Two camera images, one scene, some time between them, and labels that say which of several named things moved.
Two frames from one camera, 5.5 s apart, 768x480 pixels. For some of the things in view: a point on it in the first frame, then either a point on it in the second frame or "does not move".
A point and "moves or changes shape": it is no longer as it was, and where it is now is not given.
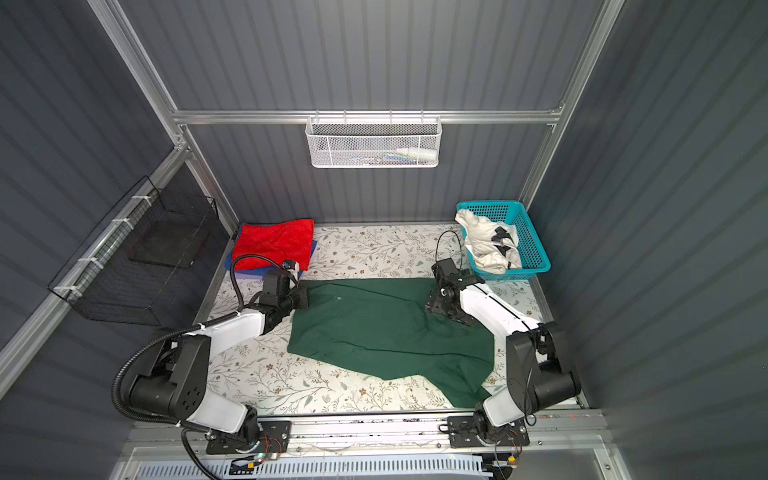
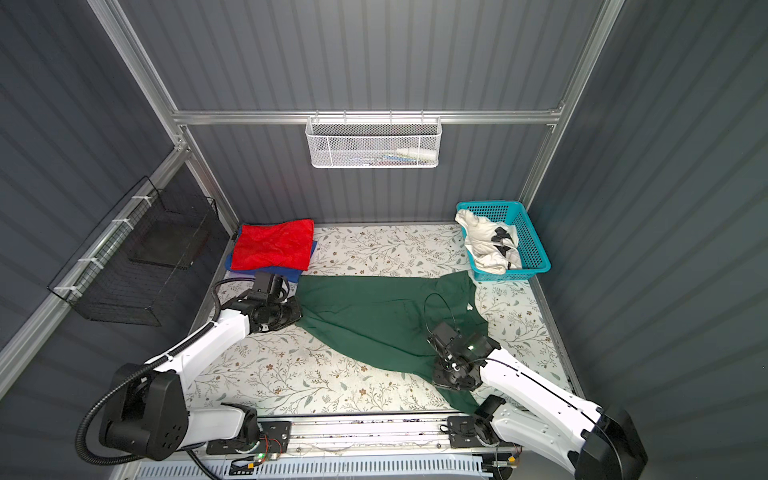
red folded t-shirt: [280, 241] does not move
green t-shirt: [384, 324] moves or changes shape
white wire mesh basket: [368, 142] does not move
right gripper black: [434, 303] to [438, 379]
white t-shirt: [493, 244] does not move
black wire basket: [132, 268] does not move
